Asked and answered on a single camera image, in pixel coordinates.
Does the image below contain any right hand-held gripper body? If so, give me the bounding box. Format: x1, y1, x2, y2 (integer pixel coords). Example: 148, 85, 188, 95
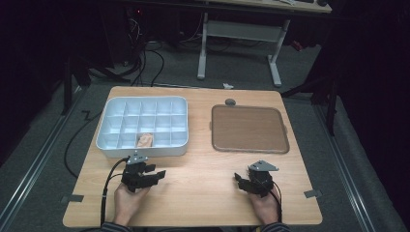
248, 159, 280, 198

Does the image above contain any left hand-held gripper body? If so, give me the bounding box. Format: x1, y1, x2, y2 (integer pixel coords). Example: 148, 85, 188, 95
121, 155, 151, 194

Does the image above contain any peach sock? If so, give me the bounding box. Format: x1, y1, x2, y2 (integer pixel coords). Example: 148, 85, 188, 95
136, 132, 155, 149

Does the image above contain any white compartment storage box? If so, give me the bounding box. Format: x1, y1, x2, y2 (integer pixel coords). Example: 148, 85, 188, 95
95, 96, 190, 160

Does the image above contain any person's right hand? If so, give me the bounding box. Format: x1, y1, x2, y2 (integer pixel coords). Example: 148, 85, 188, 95
248, 190, 281, 225

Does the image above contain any person's left hand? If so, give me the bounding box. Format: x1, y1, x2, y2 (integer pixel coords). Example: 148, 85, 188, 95
112, 183, 151, 227

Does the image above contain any brown tray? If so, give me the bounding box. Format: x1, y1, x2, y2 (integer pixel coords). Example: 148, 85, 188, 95
210, 103, 291, 155

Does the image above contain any grey tape piece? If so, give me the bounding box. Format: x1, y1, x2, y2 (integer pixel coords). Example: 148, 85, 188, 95
60, 193, 85, 204
303, 188, 323, 199

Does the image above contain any black metal stand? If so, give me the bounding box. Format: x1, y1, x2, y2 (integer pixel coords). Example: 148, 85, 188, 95
60, 47, 132, 116
280, 62, 340, 137

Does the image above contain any dark equipment cabinet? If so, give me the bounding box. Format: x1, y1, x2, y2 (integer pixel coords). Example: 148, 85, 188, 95
99, 3, 135, 68

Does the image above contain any right hand-held gripper black cable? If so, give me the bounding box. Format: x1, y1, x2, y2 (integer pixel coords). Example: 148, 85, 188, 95
266, 181, 283, 223

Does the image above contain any hand-held gripper black cable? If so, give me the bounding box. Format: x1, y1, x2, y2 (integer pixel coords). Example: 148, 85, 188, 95
266, 181, 283, 223
100, 156, 131, 227

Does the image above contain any left hand-held gripper black cable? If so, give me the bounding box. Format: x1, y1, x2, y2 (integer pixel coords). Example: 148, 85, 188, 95
100, 156, 131, 227

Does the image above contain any black floor cable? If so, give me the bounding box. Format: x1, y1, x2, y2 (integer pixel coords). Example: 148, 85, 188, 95
63, 109, 104, 179

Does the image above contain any metal floor rail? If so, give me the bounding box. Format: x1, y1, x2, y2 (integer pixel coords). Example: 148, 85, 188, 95
0, 86, 85, 228
313, 102, 377, 232

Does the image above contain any black cable bundle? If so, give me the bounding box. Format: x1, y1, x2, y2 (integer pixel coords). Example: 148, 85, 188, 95
127, 17, 166, 87

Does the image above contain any desk with white frame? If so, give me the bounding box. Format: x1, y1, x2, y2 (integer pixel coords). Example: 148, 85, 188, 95
196, 0, 334, 88

